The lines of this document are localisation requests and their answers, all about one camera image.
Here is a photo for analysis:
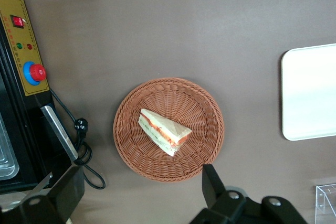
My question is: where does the cream rectangular plastic tray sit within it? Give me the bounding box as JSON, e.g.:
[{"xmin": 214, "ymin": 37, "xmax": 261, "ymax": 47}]
[{"xmin": 281, "ymin": 42, "xmax": 336, "ymax": 141}]

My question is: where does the black power cable with plug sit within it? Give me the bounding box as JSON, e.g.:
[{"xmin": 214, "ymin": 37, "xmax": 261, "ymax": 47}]
[{"xmin": 49, "ymin": 89, "xmax": 106, "ymax": 190}]

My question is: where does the black machine with yellow panel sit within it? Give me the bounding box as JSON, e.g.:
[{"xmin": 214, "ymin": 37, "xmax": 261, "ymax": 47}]
[{"xmin": 0, "ymin": 0, "xmax": 80, "ymax": 204}]

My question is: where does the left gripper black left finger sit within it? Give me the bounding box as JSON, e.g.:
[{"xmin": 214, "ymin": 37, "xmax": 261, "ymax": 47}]
[{"xmin": 19, "ymin": 163, "xmax": 85, "ymax": 224}]

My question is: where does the triangular layered sandwich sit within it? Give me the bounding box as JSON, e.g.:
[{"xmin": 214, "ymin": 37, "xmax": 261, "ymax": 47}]
[{"xmin": 138, "ymin": 108, "xmax": 193, "ymax": 157}]

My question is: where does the clear acrylic bottle rack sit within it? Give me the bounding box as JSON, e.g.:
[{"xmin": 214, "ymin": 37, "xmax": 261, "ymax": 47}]
[{"xmin": 314, "ymin": 183, "xmax": 336, "ymax": 224}]

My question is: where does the shiny metal pan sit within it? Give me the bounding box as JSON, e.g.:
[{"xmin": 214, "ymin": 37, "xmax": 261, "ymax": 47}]
[{"xmin": 0, "ymin": 113, "xmax": 20, "ymax": 182}]

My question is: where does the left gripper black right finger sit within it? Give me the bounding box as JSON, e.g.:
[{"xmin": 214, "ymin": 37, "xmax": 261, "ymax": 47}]
[{"xmin": 202, "ymin": 164, "xmax": 248, "ymax": 217}]

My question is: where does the round brown wicker basket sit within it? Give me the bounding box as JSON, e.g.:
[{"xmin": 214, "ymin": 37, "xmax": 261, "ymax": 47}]
[{"xmin": 112, "ymin": 77, "xmax": 225, "ymax": 183}]

